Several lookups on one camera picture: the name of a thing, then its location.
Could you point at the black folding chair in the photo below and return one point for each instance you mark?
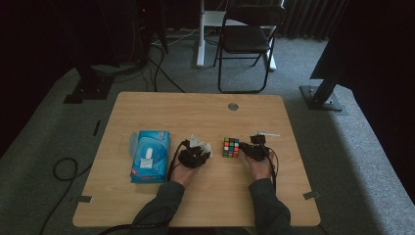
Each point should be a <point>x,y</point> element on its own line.
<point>246,39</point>

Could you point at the colourful puzzle cube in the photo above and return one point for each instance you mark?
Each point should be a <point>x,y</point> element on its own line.
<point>231,147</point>

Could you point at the black tape strip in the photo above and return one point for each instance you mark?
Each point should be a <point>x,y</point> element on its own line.
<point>97,128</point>

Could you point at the black slanted stand with base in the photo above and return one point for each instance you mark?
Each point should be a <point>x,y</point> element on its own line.
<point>323,94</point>

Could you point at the person's left hand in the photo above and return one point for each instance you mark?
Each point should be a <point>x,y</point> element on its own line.
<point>182,174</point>

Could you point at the dark pleated curtain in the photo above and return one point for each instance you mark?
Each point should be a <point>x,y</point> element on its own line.
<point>306,18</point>

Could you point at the grey round table grommet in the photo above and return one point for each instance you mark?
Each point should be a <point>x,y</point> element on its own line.
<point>233,106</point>

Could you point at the blue wet wipes pack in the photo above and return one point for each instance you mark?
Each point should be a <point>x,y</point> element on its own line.
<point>150,156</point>

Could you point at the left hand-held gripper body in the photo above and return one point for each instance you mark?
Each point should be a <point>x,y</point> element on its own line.
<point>189,158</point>

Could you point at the person's right hand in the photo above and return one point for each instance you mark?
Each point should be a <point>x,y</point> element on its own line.
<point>261,169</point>

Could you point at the grey tape piece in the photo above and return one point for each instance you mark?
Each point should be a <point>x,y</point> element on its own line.
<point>84,199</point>
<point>311,195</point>

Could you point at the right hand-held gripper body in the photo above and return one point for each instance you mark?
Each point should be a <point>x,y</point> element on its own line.
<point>259,151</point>

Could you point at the black stand with flat base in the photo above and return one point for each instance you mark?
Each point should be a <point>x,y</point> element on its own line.
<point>89,86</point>

